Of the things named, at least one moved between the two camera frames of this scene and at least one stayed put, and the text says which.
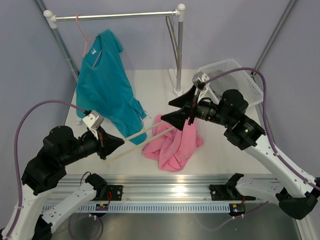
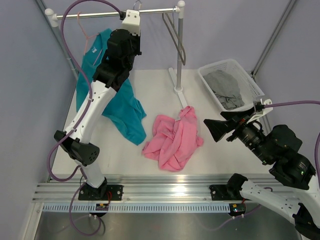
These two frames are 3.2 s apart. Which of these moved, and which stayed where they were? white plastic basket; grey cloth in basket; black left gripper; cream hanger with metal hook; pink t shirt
Moved: cream hanger with metal hook; black left gripper
Stayed: pink t shirt; grey cloth in basket; white plastic basket
